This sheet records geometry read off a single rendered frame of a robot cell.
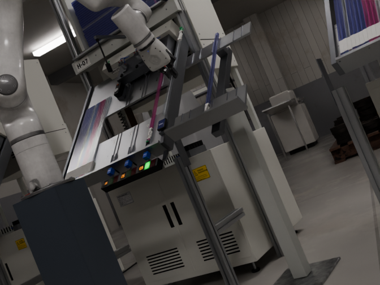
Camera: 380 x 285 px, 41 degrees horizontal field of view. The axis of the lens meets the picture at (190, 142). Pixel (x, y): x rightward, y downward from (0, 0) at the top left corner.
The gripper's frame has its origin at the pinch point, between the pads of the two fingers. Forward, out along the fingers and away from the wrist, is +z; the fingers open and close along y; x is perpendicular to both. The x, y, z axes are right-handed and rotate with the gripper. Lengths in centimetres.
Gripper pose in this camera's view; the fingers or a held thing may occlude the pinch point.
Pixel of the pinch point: (171, 73)
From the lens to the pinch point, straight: 200.6
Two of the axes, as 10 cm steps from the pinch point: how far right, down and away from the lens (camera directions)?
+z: 6.0, 6.8, 4.2
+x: 2.3, -6.5, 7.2
